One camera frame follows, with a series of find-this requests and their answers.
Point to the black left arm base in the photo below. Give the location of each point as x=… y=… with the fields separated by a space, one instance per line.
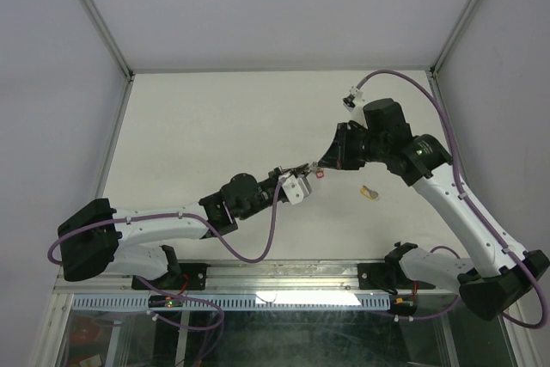
x=190 y=275

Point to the yellow tagged silver key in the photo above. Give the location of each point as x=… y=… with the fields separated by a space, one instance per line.
x=370 y=193

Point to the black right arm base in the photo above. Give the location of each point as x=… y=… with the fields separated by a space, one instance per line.
x=382 y=276

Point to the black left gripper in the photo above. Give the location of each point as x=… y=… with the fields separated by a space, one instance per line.
x=277 y=173

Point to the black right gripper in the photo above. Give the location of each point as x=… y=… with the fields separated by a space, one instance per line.
x=337 y=155

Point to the perforated grey cable duct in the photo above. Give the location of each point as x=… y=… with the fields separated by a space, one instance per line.
x=258 y=301

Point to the left aluminium frame post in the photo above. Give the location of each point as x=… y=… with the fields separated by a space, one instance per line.
x=92 y=11

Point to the aluminium frame post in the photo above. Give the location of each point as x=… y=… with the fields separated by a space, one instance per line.
x=459 y=28
x=92 y=11

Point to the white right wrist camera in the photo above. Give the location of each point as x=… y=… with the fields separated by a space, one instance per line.
x=353 y=97

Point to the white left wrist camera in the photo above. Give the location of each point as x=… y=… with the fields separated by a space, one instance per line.
x=295 y=188

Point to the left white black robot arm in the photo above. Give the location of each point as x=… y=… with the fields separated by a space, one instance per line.
x=100 y=238

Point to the right aluminium frame post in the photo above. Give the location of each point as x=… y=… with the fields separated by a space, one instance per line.
x=459 y=28

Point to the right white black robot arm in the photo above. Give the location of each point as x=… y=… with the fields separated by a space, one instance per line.
x=498 y=269

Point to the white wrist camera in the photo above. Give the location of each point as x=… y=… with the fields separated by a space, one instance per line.
x=353 y=97
x=295 y=188

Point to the aluminium front rail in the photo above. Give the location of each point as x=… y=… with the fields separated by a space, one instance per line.
x=235 y=277

